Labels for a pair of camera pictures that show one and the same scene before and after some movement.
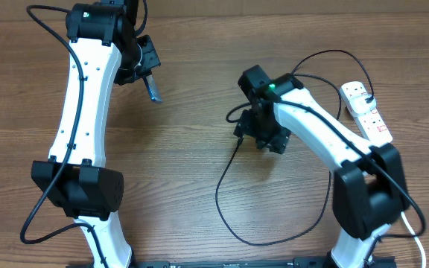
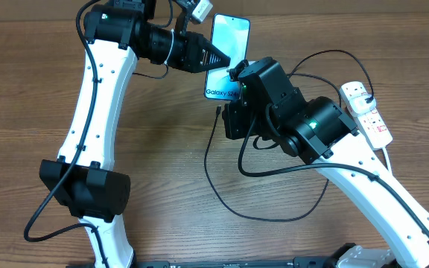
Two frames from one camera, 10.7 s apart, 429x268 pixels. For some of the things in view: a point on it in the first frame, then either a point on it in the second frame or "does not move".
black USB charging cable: (243, 239) -> (369, 100)
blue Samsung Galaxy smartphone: (153, 88) -> (230, 33)
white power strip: (371, 123) does not move
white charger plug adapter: (360, 107) does not move
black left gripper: (152, 61) -> (193, 45)
